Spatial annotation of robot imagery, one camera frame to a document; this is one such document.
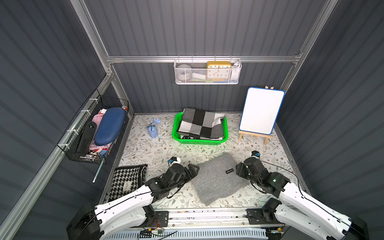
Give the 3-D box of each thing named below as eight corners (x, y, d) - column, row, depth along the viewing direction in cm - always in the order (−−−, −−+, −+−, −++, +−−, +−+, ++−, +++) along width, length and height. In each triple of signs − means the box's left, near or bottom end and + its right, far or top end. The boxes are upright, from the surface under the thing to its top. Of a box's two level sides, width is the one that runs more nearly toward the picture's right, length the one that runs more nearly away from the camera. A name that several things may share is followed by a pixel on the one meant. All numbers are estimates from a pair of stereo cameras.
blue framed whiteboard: (236, 136, 108) (249, 101, 82) (236, 122, 117) (248, 86, 91) (265, 141, 105) (288, 105, 79) (263, 126, 114) (283, 90, 88)
